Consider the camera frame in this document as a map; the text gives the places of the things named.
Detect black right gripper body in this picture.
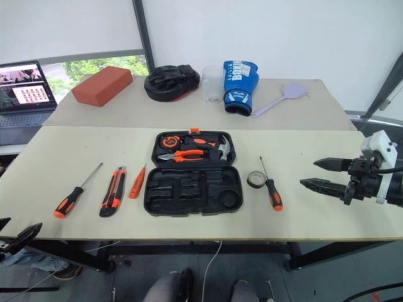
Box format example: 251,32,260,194
343,156,387,207

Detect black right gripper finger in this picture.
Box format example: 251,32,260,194
312,157,352,173
299,177,349,199

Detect small orange black screwdriver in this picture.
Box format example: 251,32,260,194
259,155,283,212

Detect large orange black screwdriver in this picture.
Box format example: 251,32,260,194
53,162,104,219

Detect black electrical tape roll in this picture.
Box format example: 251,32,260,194
246,170,268,190

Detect orange black utility knife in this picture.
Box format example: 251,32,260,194
99,165,127,218

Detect orange voltage tester pen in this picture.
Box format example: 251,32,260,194
128,163,148,200

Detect black tool case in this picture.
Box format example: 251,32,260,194
143,127,244,217

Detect person's blue jeans leg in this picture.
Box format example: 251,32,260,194
0,247,69,272

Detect person's brown shoe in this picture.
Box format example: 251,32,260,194
52,262,84,282

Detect purple silicone spatula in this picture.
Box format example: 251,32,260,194
251,82,308,118

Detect black diagonal strut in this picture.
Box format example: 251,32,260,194
360,51,403,121

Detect silver claw hammer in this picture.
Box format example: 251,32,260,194
184,133,233,162

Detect blue boxing glove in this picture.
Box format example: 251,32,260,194
222,60,261,118

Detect grey rounded robot foot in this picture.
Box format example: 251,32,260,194
230,279,261,302
142,267,195,302

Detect open laptop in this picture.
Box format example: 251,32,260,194
0,60,59,146

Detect clear plastic measuring cup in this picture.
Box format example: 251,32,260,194
201,65,225,104

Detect orange black tape measure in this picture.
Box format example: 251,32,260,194
161,135,181,149

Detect red foam brick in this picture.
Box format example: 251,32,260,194
71,65,134,108

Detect black boxing focus mitt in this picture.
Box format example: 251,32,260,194
144,64,202,103

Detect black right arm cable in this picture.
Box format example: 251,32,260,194
377,165,403,175

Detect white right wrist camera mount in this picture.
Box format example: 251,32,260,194
360,129,399,206

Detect black hanging cable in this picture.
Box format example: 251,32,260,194
342,281,403,302

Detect white hanging cable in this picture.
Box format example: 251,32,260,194
201,240,223,302

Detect orange handled pliers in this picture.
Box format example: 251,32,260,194
157,149,208,164

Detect black metal table frame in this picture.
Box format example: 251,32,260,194
0,238,398,273

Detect black window frame post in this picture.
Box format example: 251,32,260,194
132,0,156,69

